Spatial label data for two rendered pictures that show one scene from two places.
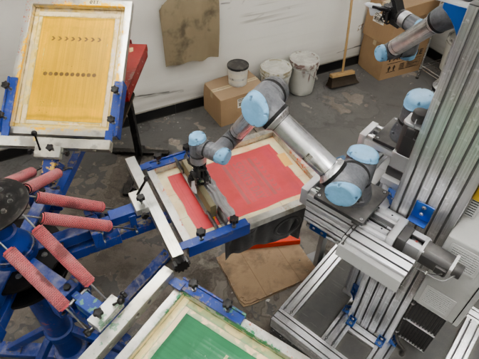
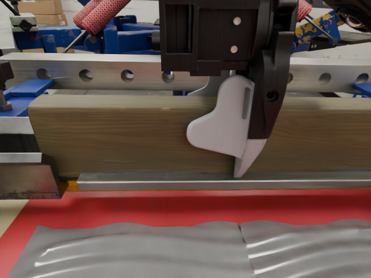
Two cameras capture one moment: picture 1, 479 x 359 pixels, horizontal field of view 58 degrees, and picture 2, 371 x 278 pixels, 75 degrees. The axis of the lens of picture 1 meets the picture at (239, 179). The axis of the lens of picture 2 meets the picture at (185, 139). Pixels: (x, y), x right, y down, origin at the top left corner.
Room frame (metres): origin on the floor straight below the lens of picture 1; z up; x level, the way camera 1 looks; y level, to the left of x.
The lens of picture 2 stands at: (1.49, 0.00, 1.13)
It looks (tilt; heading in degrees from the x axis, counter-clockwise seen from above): 31 degrees down; 115
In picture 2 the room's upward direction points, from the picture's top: 2 degrees clockwise
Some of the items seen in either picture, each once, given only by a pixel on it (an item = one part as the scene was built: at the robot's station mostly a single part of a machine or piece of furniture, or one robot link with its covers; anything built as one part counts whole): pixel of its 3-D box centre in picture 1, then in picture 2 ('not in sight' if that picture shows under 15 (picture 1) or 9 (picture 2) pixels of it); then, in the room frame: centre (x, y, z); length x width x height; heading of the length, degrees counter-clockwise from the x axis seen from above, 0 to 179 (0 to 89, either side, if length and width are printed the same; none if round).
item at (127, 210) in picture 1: (128, 212); not in sight; (1.29, 0.51, 1.02); 0.17 x 0.06 x 0.05; 118
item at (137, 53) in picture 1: (104, 68); not in sight; (2.48, 0.89, 1.06); 0.61 x 0.46 x 0.12; 178
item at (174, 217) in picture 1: (237, 181); not in sight; (1.56, 0.01, 0.97); 0.79 x 0.58 x 0.04; 118
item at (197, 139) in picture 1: (198, 144); not in sight; (1.44, 0.18, 1.31); 0.09 x 0.08 x 0.11; 59
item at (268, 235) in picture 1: (262, 225); not in sight; (1.42, -0.13, 0.79); 0.46 x 0.09 x 0.33; 118
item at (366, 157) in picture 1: (360, 164); not in sight; (1.20, -0.45, 1.42); 0.13 x 0.12 x 0.14; 149
